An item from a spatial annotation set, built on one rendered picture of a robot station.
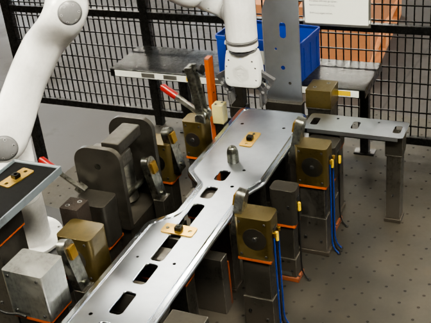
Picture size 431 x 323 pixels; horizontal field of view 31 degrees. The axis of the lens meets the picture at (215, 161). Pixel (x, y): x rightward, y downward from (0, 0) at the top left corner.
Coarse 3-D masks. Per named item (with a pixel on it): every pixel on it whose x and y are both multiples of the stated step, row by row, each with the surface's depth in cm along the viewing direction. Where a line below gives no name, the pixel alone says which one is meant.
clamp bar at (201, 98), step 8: (192, 64) 218; (184, 72) 219; (192, 72) 216; (200, 72) 215; (192, 80) 217; (200, 80) 220; (192, 88) 218; (200, 88) 221; (192, 96) 219; (200, 96) 222; (200, 104) 220; (200, 112) 221; (208, 112) 224
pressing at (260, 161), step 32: (224, 128) 228; (256, 128) 227; (288, 128) 225; (224, 160) 212; (256, 160) 210; (192, 192) 198; (224, 192) 198; (160, 224) 188; (192, 224) 186; (224, 224) 186; (128, 256) 178; (192, 256) 175; (96, 288) 168; (128, 288) 167; (160, 288) 166; (64, 320) 160; (96, 320) 159; (128, 320) 158
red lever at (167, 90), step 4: (164, 84) 224; (160, 88) 224; (164, 88) 223; (168, 88) 223; (164, 92) 224; (168, 92) 223; (172, 92) 223; (176, 92) 224; (172, 96) 223; (176, 96) 223; (180, 96) 224; (176, 100) 224; (180, 100) 223; (184, 100) 223; (184, 104) 223; (188, 104) 223; (192, 104) 224; (188, 108) 224; (192, 108) 223; (204, 112) 223
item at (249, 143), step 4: (248, 132) 224; (252, 132) 224; (256, 132) 224; (252, 136) 220; (256, 136) 222; (244, 140) 220; (248, 140) 220; (252, 140) 220; (240, 144) 219; (244, 144) 218; (248, 144) 218; (252, 144) 218
